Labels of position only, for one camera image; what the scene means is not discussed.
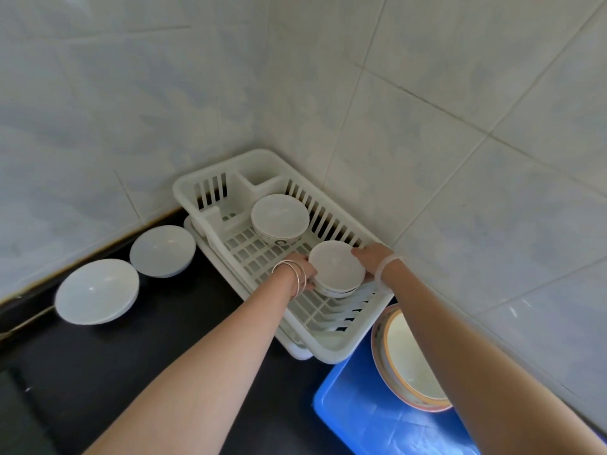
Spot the white bowl with dark mark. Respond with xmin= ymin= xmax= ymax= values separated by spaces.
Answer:
xmin=250 ymin=193 xmax=310 ymax=247

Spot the person's left hand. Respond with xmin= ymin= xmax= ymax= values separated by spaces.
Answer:
xmin=283 ymin=252 xmax=319 ymax=293

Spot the black countertop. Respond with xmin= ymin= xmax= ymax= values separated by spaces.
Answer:
xmin=0 ymin=208 xmax=361 ymax=455

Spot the person's left forearm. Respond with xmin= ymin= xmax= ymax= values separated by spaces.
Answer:
xmin=85 ymin=279 xmax=304 ymax=455

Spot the silver wrist bangle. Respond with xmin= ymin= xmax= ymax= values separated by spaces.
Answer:
xmin=271 ymin=259 xmax=308 ymax=300

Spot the person's right forearm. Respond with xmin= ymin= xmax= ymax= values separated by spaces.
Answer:
xmin=384 ymin=265 xmax=607 ymax=455

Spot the blue plastic tray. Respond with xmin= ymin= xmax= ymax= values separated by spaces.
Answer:
xmin=312 ymin=303 xmax=484 ymax=455

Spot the cream bowl with orange rim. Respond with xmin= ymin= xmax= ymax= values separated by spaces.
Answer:
xmin=383 ymin=307 xmax=451 ymax=403

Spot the person's right hand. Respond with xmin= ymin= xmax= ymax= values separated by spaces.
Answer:
xmin=350 ymin=243 xmax=395 ymax=281

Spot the pink rimmed elephant print bowl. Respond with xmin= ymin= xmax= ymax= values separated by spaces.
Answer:
xmin=370 ymin=303 xmax=454 ymax=414

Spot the white jade bangle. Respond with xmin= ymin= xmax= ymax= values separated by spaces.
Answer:
xmin=374 ymin=254 xmax=407 ymax=289

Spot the white plastic dish rack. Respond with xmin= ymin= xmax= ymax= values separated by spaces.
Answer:
xmin=172 ymin=149 xmax=397 ymax=365

